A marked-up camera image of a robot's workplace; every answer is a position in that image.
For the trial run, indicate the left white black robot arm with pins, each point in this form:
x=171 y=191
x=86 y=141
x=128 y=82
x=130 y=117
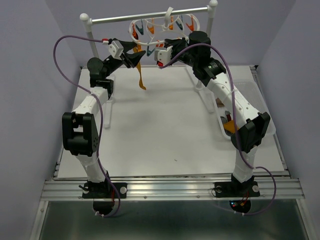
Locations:
x=80 y=135

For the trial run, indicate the white round clip hanger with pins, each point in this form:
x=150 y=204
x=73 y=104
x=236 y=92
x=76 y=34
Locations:
x=171 y=26

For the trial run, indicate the mustard sock in basket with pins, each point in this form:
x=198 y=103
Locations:
x=229 y=126

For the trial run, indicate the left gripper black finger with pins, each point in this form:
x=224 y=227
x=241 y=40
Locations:
x=127 y=45
x=131 y=60

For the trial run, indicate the mustard brown striped sock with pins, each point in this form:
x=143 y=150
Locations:
x=138 y=49

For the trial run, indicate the aluminium rail frame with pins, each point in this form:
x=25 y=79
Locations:
x=176 y=188

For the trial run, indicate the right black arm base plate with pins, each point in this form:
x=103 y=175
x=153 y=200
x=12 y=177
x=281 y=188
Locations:
x=229 y=189

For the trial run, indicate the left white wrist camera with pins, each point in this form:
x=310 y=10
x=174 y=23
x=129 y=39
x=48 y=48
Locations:
x=114 y=47

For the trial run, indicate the white clothes drying rack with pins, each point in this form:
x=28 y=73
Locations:
x=89 y=22

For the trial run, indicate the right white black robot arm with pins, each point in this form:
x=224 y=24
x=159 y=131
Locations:
x=250 y=125

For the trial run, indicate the teal clothes peg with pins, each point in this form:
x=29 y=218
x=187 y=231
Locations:
x=140 y=28

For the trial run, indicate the beige sock in basket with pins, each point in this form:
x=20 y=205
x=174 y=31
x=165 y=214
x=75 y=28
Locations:
x=219 y=103

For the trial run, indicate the yellow orange clothes peg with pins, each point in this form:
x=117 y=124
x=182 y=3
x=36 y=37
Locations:
x=151 y=26

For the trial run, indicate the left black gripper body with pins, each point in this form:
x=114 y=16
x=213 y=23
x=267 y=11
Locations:
x=111 y=66

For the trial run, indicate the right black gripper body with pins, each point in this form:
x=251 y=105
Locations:
x=187 y=58

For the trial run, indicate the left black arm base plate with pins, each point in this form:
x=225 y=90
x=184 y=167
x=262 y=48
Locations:
x=117 y=190

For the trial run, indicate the white plastic laundry basket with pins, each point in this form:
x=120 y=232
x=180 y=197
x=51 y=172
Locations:
x=251 y=92

